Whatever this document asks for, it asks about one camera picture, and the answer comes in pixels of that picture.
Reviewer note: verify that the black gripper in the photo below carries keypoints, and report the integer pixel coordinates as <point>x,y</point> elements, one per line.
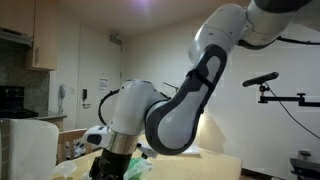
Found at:
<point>111,165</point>

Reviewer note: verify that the green marshmallow pack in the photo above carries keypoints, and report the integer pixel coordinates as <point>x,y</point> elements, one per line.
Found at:
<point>138,170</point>

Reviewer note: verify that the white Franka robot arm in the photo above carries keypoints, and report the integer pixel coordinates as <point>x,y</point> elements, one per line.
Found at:
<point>180,120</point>

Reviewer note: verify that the clear plastic wrap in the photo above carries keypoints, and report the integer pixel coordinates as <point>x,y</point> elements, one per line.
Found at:
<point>63,170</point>

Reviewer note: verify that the light wooden dining chair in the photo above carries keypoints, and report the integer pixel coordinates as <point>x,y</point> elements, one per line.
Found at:
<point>71,135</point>

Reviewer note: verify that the stone topped counter cabinet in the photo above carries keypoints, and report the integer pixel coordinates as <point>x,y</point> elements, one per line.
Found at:
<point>53,120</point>

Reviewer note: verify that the black door lock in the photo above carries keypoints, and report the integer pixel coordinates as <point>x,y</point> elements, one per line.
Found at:
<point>84,94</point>

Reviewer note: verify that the white door notice paper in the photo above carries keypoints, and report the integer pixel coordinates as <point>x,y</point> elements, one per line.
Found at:
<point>102,84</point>

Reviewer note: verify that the white folded cloth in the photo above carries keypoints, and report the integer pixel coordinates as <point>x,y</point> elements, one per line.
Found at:
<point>191,151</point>

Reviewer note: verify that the white paper towel roll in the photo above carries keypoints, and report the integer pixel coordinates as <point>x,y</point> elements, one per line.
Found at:
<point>30,150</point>

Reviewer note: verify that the white door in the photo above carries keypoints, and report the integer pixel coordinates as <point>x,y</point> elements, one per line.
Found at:
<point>96,60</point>

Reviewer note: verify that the black kitchen stove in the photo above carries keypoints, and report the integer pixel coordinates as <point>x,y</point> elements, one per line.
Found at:
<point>11,101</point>

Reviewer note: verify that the grey door closer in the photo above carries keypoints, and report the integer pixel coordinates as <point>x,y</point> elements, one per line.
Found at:
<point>115,39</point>

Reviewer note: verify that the grey range hood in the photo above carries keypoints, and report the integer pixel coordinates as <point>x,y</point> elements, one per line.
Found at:
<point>15,37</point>

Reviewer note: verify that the black equipment stand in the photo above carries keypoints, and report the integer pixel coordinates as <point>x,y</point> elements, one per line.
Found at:
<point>305,165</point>

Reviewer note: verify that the white light switch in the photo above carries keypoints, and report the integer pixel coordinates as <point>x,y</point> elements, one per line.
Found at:
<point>71,90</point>

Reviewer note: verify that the grey wall phone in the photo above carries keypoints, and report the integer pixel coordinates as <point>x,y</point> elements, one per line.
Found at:
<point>61,91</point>

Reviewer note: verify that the tall wooden wall cabinet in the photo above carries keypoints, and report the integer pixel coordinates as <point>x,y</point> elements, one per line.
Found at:
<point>45,33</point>

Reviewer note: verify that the black stereo camera bar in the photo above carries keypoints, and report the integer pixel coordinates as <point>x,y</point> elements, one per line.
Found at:
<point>260,79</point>

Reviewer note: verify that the short wooden wall cabinet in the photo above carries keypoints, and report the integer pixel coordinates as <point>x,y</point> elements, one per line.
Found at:
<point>16,15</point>

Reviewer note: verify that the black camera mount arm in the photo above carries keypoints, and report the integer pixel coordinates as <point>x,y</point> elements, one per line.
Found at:
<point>286,98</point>

